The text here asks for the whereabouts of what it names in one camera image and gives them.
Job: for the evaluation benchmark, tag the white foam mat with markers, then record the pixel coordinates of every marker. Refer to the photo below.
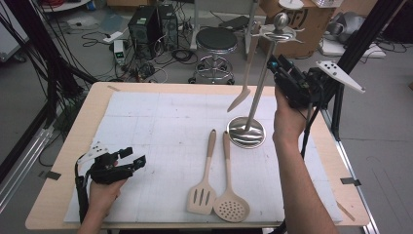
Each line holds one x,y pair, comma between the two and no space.
162,130

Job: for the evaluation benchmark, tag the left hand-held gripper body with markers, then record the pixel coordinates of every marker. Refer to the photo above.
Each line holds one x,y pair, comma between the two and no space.
105,172

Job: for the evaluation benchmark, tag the wooden table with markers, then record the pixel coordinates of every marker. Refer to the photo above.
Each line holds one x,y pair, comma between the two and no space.
74,139

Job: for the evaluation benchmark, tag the white device with green display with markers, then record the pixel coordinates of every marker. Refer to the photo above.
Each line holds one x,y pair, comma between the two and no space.
119,50

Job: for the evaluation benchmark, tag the grey plastic shell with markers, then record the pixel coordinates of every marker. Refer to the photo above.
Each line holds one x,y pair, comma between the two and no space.
347,26

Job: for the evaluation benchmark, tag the solid beige spatula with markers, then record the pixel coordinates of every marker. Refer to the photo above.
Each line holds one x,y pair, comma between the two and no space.
240,99

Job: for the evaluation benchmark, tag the slotted beige spatula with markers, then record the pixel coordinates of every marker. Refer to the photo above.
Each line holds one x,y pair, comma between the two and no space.
201,198

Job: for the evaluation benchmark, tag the metal utensil stand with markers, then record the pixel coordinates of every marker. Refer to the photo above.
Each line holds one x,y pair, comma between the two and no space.
246,132

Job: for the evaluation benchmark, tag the white flat panel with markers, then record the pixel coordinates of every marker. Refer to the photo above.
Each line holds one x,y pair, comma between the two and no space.
334,48

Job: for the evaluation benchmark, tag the aluminium rail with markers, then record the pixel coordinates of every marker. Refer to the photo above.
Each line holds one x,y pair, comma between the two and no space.
22,169
354,182

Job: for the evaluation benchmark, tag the black tape strip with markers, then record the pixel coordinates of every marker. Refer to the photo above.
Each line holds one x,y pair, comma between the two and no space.
52,175
350,182

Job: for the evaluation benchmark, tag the cardboard box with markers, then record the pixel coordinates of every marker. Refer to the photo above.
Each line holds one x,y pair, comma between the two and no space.
315,29

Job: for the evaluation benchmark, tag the white power strip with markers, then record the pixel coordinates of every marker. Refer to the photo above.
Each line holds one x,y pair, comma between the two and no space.
113,36

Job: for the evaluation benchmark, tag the slim black computer tower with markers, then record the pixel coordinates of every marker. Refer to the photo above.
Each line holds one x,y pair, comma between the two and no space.
168,26

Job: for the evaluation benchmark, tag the black round stool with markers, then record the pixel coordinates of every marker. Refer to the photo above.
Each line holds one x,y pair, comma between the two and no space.
216,39

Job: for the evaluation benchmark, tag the perforated beige skimmer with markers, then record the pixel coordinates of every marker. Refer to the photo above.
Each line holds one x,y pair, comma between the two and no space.
231,208

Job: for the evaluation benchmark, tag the brown tape strip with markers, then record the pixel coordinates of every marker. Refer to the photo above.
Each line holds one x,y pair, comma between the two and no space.
345,211

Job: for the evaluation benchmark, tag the white round disc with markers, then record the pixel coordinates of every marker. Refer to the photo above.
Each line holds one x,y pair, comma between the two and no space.
290,4

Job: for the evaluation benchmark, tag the person's right hand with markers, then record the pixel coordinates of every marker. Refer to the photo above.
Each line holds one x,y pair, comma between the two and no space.
289,120

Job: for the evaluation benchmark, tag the black metal frame post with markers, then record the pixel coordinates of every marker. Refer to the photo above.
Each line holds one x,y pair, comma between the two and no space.
48,65
363,35

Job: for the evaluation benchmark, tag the black flat device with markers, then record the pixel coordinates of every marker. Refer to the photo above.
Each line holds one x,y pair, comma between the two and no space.
234,22

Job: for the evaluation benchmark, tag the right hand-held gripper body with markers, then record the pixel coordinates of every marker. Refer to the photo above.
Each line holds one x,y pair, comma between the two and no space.
302,91

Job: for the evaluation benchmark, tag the large black computer tower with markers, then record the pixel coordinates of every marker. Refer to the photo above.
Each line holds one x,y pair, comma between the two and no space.
142,31

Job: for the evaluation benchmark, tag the person's left hand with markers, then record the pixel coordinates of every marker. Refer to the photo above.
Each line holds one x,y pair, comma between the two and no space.
102,196

